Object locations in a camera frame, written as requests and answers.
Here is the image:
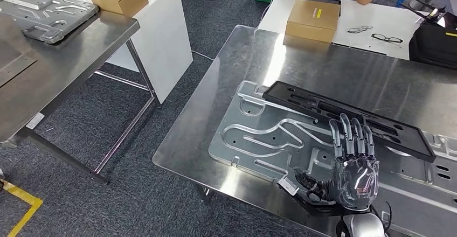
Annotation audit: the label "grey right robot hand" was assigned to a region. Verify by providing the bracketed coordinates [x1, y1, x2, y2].
[293, 113, 380, 212]

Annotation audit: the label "black plastic panel part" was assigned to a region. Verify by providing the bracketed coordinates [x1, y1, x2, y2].
[262, 81, 437, 164]

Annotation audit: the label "stainless steel workbench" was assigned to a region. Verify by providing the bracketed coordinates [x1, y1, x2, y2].
[152, 25, 457, 237]

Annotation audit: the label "stamped sheet metal panel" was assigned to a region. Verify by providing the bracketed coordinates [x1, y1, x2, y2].
[208, 80, 457, 237]
[0, 0, 100, 45]

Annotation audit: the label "black case with yellow tag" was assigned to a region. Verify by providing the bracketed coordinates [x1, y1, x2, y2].
[408, 21, 457, 70]

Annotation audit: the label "closed flat cardboard box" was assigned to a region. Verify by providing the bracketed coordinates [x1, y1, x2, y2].
[285, 0, 342, 44]

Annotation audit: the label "white cabinet desk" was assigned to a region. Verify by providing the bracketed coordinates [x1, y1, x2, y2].
[60, 0, 193, 104]

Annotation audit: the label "stainless steel side table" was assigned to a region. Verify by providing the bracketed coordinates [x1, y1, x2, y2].
[0, 0, 162, 186]

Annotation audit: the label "flat steel strip plate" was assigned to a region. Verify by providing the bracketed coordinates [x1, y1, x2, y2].
[0, 51, 38, 88]

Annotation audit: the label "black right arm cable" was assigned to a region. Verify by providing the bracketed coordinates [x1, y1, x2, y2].
[384, 201, 393, 226]

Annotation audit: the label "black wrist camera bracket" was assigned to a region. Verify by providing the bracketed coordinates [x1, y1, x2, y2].
[285, 189, 343, 217]

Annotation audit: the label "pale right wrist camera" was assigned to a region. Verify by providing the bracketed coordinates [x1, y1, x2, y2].
[278, 177, 300, 197]

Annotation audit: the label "black frame glasses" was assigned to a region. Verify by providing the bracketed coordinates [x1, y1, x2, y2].
[370, 33, 404, 47]

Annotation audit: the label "thin frame glasses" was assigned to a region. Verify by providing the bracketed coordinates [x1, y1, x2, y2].
[347, 25, 374, 34]

